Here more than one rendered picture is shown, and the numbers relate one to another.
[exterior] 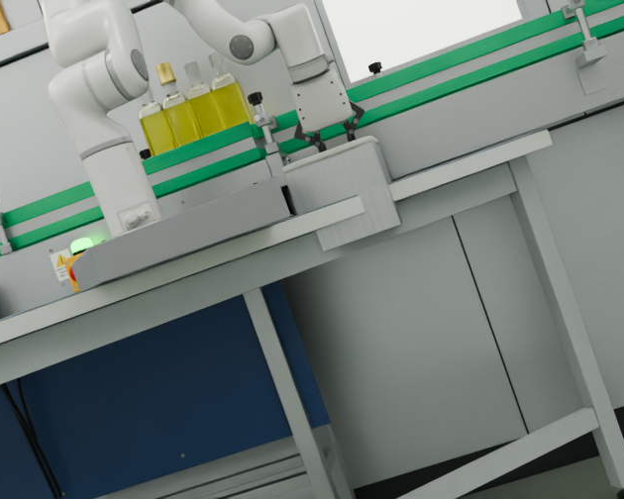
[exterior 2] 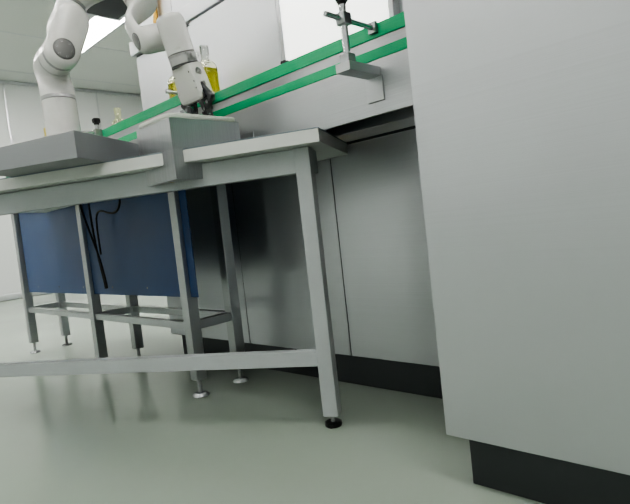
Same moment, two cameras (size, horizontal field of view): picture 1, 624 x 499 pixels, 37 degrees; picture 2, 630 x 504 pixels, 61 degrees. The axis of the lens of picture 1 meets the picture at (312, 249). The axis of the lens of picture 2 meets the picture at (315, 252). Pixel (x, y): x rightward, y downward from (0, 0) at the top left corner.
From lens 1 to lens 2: 1.45 m
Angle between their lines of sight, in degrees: 36
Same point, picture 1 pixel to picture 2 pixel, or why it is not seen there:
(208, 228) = (31, 155)
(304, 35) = (168, 35)
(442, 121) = (284, 110)
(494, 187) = (277, 167)
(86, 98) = (39, 67)
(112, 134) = (49, 90)
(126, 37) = (57, 30)
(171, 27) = (212, 26)
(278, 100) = not seen: hidden behind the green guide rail
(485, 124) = (307, 117)
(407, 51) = not seen: hidden behind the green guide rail
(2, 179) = not seen: hidden behind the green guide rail
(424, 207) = (220, 171)
